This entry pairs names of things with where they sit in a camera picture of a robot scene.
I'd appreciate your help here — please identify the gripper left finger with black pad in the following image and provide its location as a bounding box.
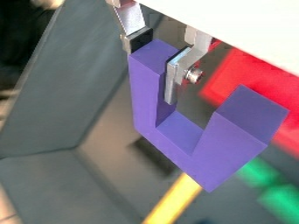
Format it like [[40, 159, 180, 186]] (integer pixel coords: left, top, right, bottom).
[[106, 0, 154, 54]]

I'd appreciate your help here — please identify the purple U-shaped block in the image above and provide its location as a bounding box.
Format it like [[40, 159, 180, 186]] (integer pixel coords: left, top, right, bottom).
[[128, 39, 289, 192]]

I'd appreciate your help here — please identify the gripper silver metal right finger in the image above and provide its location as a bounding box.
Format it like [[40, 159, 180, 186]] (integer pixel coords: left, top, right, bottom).
[[164, 26, 212, 105]]

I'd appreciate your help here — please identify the yellow long bar block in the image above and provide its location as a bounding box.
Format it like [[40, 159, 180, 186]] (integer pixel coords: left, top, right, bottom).
[[142, 173, 203, 224]]

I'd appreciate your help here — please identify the green arch-shaped block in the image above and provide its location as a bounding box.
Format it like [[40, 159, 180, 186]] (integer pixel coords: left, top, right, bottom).
[[238, 157, 299, 224]]

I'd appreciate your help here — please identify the red board with cutouts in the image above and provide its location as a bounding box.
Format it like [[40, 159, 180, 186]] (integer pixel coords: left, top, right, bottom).
[[199, 41, 299, 159]]

